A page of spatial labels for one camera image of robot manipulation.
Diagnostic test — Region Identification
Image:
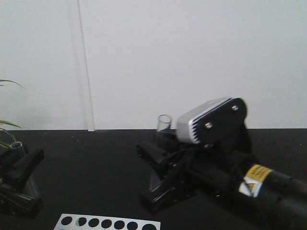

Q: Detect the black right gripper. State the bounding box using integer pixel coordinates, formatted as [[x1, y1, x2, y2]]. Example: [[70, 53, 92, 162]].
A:
[[136, 124, 254, 212]]

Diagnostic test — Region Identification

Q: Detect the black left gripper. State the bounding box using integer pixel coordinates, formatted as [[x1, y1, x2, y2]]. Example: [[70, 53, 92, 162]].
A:
[[0, 149, 45, 219]]

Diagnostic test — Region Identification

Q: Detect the short clear glass tube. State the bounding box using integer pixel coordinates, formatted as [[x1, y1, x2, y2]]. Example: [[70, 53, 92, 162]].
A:
[[10, 141, 40, 198]]

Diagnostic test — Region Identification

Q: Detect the tall clear glass tube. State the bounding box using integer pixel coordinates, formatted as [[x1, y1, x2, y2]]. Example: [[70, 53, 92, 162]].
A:
[[149, 114, 172, 190]]

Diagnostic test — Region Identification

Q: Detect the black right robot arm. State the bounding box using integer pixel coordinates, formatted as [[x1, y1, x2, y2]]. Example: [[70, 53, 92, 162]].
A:
[[137, 125, 307, 230]]

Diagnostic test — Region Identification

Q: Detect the green potted plant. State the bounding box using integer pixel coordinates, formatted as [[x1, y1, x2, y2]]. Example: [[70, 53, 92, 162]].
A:
[[0, 79, 25, 149]]

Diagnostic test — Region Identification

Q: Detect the white test tube rack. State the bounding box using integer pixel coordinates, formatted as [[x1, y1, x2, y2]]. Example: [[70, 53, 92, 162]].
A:
[[54, 214, 161, 230]]

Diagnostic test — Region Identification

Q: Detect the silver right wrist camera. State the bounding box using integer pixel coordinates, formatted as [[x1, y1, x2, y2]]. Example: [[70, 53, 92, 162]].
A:
[[176, 97, 248, 144]]

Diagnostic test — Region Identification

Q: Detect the white wall cable conduit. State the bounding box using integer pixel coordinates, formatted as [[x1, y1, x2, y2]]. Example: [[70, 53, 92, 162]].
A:
[[68, 0, 96, 132]]

